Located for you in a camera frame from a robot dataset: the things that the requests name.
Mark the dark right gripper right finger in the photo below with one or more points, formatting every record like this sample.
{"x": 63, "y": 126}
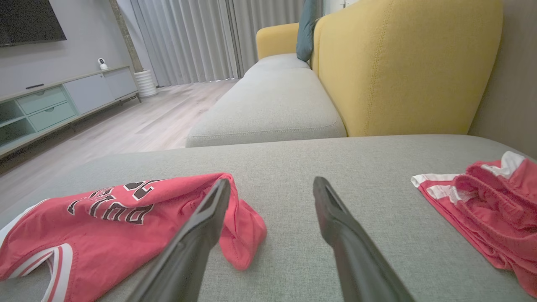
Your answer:
{"x": 356, "y": 260}

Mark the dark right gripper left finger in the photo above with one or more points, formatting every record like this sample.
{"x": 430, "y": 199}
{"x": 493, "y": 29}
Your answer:
{"x": 188, "y": 256}

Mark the red Bulls 23 jersey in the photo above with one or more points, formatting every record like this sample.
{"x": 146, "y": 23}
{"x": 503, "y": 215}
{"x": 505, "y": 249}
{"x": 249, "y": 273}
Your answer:
{"x": 105, "y": 239}

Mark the red Bulls 23 shorts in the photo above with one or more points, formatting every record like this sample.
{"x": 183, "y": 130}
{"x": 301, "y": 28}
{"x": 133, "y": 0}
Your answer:
{"x": 491, "y": 209}

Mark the large grey sofa chaise cushion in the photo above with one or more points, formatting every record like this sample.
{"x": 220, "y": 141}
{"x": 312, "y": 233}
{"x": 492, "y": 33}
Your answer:
{"x": 335, "y": 163}

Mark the white ribbed cylinder appliance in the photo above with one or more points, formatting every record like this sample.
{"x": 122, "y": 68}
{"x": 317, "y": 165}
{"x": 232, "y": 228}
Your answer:
{"x": 146, "y": 84}

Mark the pale green TV cabinet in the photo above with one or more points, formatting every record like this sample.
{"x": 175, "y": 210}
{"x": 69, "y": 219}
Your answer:
{"x": 63, "y": 105}

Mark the yellow sofa backrest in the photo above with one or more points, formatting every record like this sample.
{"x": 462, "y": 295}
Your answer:
{"x": 398, "y": 67}

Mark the short grey sofa seat cushion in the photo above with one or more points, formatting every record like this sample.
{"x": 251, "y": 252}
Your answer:
{"x": 279, "y": 61}

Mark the grey pleated curtain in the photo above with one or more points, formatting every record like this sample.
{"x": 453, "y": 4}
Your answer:
{"x": 201, "y": 37}

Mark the black remote control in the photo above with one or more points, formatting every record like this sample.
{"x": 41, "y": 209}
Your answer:
{"x": 34, "y": 86}

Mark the yellow sofa armrest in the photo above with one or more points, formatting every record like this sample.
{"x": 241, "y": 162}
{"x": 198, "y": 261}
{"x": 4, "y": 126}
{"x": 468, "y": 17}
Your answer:
{"x": 277, "y": 40}

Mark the teal throw pillow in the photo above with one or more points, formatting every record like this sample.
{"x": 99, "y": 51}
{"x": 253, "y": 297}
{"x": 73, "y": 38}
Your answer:
{"x": 307, "y": 29}

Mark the small white security camera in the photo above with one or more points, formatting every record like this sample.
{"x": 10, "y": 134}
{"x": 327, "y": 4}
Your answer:
{"x": 102, "y": 63}

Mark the black wall television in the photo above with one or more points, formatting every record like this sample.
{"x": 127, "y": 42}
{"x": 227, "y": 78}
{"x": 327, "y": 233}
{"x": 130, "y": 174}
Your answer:
{"x": 25, "y": 21}

